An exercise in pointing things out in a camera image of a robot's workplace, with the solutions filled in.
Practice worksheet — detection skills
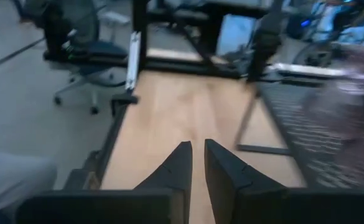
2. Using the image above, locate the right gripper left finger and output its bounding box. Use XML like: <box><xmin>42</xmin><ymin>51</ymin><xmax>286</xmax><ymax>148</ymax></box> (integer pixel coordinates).
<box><xmin>134</xmin><ymin>141</ymin><xmax>194</xmax><ymax>224</ymax></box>

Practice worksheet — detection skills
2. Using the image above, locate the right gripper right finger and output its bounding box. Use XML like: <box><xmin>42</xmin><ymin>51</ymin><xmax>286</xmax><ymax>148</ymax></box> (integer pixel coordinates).
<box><xmin>203</xmin><ymin>138</ymin><xmax>288</xmax><ymax>224</ymax></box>

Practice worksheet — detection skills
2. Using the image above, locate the black perforated metal shelf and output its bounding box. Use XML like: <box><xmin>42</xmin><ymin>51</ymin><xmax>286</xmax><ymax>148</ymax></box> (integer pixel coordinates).
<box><xmin>233</xmin><ymin>70</ymin><xmax>364</xmax><ymax>191</ymax></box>

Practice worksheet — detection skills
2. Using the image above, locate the white vertical strip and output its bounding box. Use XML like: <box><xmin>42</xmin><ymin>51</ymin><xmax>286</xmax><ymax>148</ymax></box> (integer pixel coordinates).
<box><xmin>124</xmin><ymin>30</ymin><xmax>142</xmax><ymax>91</ymax></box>

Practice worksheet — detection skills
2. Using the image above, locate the silver flat bar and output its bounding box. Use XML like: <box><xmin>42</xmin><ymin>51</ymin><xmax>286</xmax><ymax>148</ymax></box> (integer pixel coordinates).
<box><xmin>270</xmin><ymin>62</ymin><xmax>349</xmax><ymax>78</ymax></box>

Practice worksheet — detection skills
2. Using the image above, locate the light blue screen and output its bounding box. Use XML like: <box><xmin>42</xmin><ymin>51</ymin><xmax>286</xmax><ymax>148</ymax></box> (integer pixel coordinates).
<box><xmin>215</xmin><ymin>14</ymin><xmax>258</xmax><ymax>60</ymax></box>

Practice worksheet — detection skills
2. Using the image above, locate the grey office chair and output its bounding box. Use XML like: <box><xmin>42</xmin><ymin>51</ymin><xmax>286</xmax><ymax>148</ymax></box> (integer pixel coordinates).
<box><xmin>21</xmin><ymin>0</ymin><xmax>131</xmax><ymax>115</ymax></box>

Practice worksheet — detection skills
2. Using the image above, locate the light grey rounded object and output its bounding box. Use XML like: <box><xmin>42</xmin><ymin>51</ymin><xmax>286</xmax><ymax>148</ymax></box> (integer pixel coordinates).
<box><xmin>0</xmin><ymin>149</ymin><xmax>58</xmax><ymax>218</ymax></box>

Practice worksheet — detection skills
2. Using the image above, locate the black aluminium table frame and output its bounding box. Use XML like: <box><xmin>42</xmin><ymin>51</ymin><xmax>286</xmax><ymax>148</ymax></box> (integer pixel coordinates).
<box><xmin>63</xmin><ymin>0</ymin><xmax>294</xmax><ymax>191</ymax></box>

